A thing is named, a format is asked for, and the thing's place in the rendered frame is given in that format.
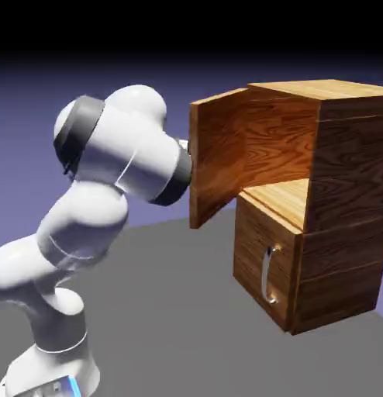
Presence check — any curved silver door handle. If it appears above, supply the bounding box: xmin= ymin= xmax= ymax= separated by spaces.
xmin=261 ymin=243 xmax=285 ymax=306

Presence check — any wooden cabinet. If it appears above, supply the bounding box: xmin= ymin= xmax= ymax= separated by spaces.
xmin=188 ymin=78 xmax=383 ymax=337

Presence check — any wooden cabinet door without handle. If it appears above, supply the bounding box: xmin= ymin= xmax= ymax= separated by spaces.
xmin=188 ymin=88 xmax=250 ymax=230

